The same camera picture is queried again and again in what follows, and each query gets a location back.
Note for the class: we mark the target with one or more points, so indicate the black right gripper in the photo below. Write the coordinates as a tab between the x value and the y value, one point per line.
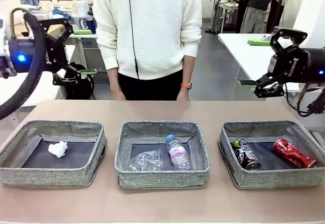
304	65

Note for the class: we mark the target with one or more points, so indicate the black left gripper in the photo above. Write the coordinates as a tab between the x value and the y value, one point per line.
57	56

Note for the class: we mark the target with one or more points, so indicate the crushed dark soda can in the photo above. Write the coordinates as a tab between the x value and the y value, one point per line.
247	155

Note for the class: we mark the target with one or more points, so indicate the crushed red soda can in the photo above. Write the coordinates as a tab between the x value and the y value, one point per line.
292	154

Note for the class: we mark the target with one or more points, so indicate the white tissue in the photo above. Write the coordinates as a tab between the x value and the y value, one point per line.
58	149

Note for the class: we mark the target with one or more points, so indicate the clear water bottle pink label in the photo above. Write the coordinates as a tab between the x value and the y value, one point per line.
177	153

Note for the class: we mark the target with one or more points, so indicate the clear plastic cup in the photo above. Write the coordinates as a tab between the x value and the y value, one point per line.
147	161

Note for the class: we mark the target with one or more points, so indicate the person's left forearm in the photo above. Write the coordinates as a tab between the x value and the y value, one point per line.
188	69

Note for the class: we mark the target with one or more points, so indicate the person's right forearm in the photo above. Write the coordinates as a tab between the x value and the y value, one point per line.
113	79

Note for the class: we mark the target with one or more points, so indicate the person's right hand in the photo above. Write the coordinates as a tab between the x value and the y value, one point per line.
118	95

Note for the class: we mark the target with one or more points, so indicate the person's left hand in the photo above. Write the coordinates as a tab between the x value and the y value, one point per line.
184	95

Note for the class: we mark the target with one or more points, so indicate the large white table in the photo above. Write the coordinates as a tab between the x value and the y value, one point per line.
254	59

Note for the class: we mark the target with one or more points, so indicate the dark blue bottle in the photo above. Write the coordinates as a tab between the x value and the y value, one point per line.
91	24

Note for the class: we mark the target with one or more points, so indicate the black backpack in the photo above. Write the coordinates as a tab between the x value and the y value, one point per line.
81	90

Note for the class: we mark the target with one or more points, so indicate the wooden workbench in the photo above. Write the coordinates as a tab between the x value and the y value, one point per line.
53	29

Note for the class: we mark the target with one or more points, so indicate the blue cloth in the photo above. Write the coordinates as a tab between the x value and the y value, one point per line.
61	13

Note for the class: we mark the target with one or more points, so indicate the white paper roll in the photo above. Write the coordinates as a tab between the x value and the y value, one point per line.
82	8

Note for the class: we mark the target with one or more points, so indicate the white side table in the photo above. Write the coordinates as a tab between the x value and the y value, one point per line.
47	92

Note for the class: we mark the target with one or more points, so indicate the cream plastic crate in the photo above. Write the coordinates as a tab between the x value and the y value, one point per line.
58	5

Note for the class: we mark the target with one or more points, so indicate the clear plastic container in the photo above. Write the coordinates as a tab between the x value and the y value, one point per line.
40	14

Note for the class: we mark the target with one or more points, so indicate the background person dark top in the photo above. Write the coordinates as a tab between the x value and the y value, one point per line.
259	5

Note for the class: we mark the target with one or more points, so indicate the background metal work table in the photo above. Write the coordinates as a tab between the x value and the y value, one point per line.
228	5

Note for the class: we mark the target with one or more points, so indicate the orange wristwatch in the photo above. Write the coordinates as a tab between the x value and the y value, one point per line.
186	85

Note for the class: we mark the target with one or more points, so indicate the person in white sweater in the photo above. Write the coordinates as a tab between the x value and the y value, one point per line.
157	31

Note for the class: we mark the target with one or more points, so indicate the white storage box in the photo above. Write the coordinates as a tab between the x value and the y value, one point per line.
7	0

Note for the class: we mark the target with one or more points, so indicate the grey fabric basket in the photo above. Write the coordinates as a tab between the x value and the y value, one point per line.
274	178
162	180
50	177

